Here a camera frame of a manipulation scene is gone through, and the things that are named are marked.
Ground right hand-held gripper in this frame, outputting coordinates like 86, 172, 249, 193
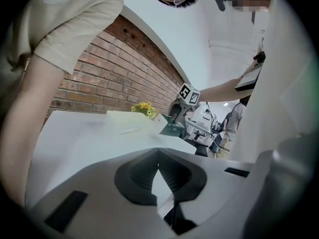
169, 83, 201, 134

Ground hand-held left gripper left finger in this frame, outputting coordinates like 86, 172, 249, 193
31, 147, 173, 239

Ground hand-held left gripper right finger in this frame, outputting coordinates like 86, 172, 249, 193
157, 147, 253, 239

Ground green box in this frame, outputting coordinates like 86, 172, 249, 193
159, 115, 186, 136

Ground person's right forearm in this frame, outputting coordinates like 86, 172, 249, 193
199, 76, 244, 102

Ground sunflowers in white pot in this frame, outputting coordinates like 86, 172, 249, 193
131, 102, 168, 131

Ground black office chair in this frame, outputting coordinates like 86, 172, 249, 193
184, 129, 209, 157

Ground white table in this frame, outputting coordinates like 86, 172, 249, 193
24, 110, 197, 209

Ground black device with screen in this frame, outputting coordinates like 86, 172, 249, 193
235, 51, 266, 92

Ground person's white shirt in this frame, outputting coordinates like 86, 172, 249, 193
229, 0, 318, 164

